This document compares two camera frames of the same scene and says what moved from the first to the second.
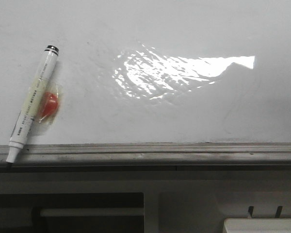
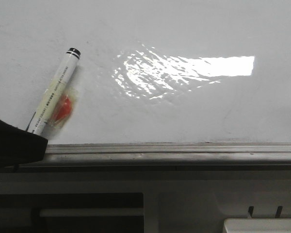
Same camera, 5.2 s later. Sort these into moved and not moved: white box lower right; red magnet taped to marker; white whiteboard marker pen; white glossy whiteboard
Moved: red magnet taped to marker; white whiteboard marker pen
Not moved: white glossy whiteboard; white box lower right
